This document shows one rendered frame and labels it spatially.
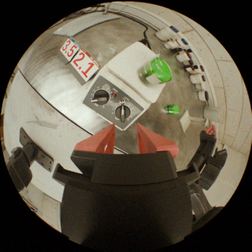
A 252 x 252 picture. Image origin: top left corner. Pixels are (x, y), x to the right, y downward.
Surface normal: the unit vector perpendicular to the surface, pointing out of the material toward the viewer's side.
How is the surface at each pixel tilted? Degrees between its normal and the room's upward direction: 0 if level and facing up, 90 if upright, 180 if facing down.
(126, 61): 0
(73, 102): 0
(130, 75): 0
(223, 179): 90
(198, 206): 89
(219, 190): 90
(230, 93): 90
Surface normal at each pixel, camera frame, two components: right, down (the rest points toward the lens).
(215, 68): -0.56, 0.83
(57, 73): 0.35, 0.20
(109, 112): 0.03, 0.59
